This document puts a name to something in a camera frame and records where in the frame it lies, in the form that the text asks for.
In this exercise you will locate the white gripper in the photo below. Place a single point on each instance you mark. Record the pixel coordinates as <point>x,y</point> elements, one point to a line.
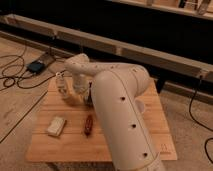
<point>80,86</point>

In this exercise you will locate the dark ceramic bowl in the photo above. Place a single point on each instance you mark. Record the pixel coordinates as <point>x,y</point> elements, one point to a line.
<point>88,97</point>

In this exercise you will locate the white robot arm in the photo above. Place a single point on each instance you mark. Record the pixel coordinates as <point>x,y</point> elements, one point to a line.
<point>114,89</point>

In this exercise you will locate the clear glass jar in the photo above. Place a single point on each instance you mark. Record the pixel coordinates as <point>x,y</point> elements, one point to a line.
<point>62,85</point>

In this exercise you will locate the white sponge block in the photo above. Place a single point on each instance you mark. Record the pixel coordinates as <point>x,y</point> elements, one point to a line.
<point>56,126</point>

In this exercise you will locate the wooden table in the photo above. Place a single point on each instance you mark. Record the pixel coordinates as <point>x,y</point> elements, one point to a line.
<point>74,146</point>

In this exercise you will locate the blue black power box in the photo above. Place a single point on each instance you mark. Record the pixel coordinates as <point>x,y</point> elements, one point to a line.
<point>35,67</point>

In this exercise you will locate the translucent plastic cup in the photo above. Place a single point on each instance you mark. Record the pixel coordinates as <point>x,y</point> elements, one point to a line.
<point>141,106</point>

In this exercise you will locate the long wooden beam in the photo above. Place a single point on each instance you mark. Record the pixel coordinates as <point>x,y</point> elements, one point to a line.
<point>149,56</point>

